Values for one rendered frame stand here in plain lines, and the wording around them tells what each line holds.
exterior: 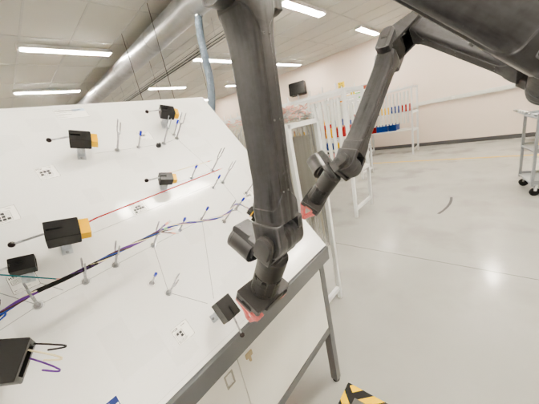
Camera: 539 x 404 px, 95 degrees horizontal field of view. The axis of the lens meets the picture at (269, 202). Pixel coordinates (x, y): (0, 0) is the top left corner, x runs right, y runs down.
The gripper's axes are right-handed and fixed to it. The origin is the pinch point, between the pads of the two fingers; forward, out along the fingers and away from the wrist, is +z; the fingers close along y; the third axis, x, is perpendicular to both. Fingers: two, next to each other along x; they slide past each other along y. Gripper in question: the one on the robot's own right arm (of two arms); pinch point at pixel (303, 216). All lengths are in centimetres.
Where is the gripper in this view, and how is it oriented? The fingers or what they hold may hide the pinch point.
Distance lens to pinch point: 87.2
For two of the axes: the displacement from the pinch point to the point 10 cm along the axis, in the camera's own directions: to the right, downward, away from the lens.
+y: -4.6, 5.1, -7.3
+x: 8.2, 5.6, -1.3
